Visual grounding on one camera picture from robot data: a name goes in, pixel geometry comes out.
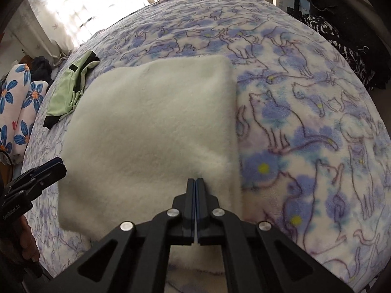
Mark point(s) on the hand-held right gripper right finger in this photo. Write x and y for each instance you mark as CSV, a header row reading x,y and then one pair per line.
x,y
200,195

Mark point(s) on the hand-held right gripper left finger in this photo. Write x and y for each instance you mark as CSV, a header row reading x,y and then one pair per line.
x,y
191,195

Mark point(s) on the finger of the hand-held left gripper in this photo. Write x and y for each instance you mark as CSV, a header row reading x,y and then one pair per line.
x,y
45,168
52,177

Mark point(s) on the white fuzzy sweater braided trim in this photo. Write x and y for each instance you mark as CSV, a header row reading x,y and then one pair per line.
x,y
146,128

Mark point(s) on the person's left hand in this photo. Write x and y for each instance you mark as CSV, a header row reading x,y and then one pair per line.
x,y
27,244

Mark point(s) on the blue flower print pillow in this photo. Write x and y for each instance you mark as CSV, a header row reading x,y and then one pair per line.
x,y
15,81
33,96

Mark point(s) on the light green garment black trim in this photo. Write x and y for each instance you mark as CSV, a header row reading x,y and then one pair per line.
x,y
64,94

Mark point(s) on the dark cloth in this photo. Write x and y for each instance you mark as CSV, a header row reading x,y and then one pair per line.
x,y
41,67

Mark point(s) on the cat print fleece blanket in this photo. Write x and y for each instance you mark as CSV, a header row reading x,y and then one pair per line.
x,y
305,128

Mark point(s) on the sheer white curtain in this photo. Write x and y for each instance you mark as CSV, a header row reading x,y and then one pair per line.
x,y
91,12

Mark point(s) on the black and white patterned cloth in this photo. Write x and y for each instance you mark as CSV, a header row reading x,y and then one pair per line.
x,y
323,27

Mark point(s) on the white printed box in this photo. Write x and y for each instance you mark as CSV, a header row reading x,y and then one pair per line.
x,y
281,0

